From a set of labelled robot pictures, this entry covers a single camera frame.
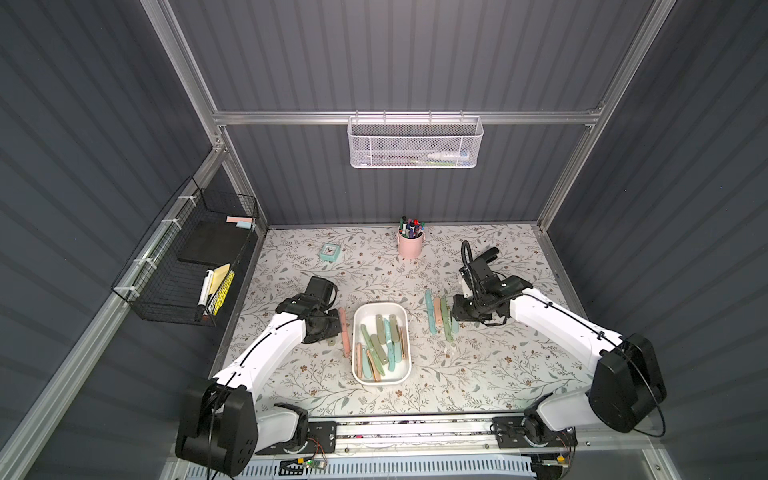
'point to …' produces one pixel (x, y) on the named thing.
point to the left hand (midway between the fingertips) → (332, 328)
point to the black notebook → (215, 242)
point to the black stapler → (490, 255)
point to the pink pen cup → (410, 247)
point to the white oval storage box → (382, 344)
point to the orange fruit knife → (437, 308)
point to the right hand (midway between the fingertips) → (459, 312)
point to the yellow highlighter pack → (220, 281)
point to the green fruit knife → (446, 319)
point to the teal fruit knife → (430, 312)
